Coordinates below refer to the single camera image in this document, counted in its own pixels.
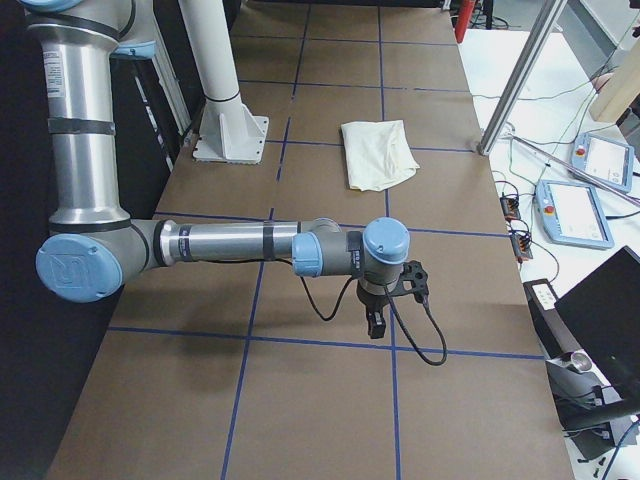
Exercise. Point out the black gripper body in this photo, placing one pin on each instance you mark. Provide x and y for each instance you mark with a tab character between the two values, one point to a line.
369	301

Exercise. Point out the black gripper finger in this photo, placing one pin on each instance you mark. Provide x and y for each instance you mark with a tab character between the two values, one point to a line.
372	324
379	325

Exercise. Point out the cream long-sleeve printed shirt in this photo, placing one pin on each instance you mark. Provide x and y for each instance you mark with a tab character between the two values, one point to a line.
378	156

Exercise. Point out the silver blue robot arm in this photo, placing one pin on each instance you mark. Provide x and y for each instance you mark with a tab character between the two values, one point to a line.
101	229

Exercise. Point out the near orange black adapter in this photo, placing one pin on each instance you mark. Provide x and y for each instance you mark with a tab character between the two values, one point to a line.
521	245

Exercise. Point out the orange black adapter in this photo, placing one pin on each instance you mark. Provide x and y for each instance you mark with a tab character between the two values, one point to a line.
510	207
521	245

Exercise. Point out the far orange black adapter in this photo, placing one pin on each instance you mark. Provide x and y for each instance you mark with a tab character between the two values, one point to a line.
510	207

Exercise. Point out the black box with white label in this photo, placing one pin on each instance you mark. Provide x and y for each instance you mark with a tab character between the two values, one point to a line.
553	333

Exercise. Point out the silver metal cup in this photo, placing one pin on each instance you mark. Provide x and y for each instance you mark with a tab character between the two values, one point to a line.
579	362

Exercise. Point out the near blue teach pendant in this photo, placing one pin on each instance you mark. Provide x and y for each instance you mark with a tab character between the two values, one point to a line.
572	215

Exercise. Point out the blue teach pendant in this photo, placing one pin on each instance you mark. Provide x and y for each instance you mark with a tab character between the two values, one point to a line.
608	160
572	215

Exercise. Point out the black monitor on stand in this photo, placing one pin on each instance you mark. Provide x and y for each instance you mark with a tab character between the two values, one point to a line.
602	314

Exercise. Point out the far blue teach pendant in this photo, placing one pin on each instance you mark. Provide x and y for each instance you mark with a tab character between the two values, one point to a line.
608	160

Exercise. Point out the red cylinder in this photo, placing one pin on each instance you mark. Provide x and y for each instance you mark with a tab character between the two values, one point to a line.
465	12

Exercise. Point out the wooden board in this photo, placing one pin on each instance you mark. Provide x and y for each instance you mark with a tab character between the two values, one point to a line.
620	91

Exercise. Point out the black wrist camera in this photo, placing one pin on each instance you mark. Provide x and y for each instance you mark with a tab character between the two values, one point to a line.
413	280

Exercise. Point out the white camera mast with base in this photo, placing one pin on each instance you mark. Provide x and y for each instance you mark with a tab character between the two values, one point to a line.
228	131

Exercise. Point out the aluminium frame post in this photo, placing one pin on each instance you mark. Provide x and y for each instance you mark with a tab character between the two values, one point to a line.
537	38

